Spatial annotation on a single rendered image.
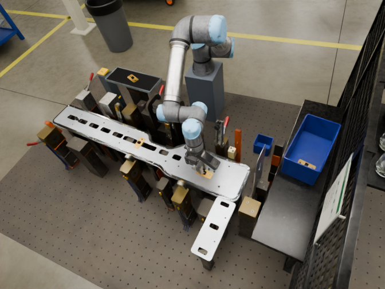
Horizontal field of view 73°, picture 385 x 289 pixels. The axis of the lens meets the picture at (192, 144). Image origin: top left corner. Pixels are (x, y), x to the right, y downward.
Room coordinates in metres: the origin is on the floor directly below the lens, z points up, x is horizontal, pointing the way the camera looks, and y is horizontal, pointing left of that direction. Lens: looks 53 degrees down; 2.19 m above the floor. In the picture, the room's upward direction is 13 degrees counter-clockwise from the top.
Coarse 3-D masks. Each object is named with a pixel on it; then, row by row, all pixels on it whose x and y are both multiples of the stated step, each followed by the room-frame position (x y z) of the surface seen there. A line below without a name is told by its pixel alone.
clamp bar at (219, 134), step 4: (220, 120) 0.84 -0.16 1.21; (216, 124) 0.84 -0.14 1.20; (220, 124) 0.83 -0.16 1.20; (216, 128) 0.81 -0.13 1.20; (220, 128) 0.83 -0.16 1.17; (216, 132) 0.83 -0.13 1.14; (220, 132) 0.83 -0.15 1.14; (216, 136) 0.83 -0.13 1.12; (220, 136) 0.82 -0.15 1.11; (216, 140) 0.82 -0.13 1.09; (216, 144) 0.82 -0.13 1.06
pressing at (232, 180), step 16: (64, 112) 1.43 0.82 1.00; (80, 112) 1.39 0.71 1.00; (64, 128) 1.28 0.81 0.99; (80, 128) 1.23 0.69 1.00; (96, 128) 1.20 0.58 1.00; (112, 128) 1.17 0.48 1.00; (128, 128) 1.14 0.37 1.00; (112, 144) 1.04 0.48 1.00; (128, 144) 1.01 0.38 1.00; (160, 144) 0.95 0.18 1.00; (144, 160) 0.87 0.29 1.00; (160, 160) 0.84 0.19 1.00; (176, 160) 0.82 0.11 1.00; (224, 160) 0.75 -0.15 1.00; (176, 176) 0.72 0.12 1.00; (192, 176) 0.69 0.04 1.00; (224, 176) 0.65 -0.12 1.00; (240, 176) 0.63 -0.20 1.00; (208, 192) 0.59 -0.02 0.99; (224, 192) 0.56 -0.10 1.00; (240, 192) 0.55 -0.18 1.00
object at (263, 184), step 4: (260, 180) 0.54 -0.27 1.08; (264, 180) 0.54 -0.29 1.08; (260, 184) 0.52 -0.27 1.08; (264, 184) 0.52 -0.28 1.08; (268, 184) 0.51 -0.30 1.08; (256, 188) 0.51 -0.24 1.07; (260, 188) 0.50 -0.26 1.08; (264, 188) 0.50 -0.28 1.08; (268, 188) 0.52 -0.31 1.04; (256, 192) 0.51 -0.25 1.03; (260, 192) 0.50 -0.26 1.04; (264, 192) 0.49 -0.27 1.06; (260, 196) 0.50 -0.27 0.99; (264, 196) 0.49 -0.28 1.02; (260, 200) 0.50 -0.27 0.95; (264, 200) 0.50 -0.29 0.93; (260, 208) 0.50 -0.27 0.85; (260, 212) 0.49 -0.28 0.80
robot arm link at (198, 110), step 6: (198, 102) 0.82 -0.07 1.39; (180, 108) 0.81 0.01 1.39; (186, 108) 0.80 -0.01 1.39; (192, 108) 0.79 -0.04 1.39; (198, 108) 0.78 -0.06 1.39; (204, 108) 0.79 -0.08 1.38; (180, 114) 0.78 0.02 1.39; (186, 114) 0.77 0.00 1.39; (192, 114) 0.76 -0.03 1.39; (198, 114) 0.75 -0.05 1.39; (204, 114) 0.76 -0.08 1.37; (180, 120) 0.77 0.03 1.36; (204, 120) 0.74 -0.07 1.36
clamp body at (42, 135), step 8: (48, 128) 1.24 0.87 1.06; (56, 128) 1.23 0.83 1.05; (40, 136) 1.18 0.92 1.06; (48, 136) 1.18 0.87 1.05; (56, 136) 1.21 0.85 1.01; (64, 136) 1.24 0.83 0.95; (48, 144) 1.16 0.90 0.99; (56, 144) 1.18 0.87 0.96; (64, 144) 1.22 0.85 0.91; (56, 152) 1.19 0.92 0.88; (64, 152) 1.19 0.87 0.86; (72, 152) 1.22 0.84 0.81; (64, 160) 1.18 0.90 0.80; (72, 160) 1.19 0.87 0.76; (72, 168) 1.16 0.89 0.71
